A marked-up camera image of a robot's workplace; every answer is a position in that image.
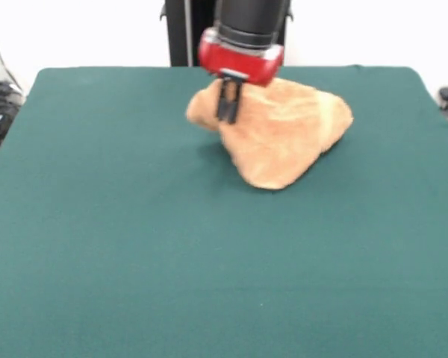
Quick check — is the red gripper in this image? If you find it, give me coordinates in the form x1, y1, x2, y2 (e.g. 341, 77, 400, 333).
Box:
197, 28, 284, 125

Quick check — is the dark green table cloth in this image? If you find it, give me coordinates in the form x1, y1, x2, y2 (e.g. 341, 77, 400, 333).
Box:
0, 65, 448, 358

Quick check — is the orange terry towel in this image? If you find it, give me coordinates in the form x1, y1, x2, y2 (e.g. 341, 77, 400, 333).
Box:
185, 77, 355, 190

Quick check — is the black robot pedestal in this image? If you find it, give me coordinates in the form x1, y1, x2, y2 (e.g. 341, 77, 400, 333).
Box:
158, 0, 294, 67

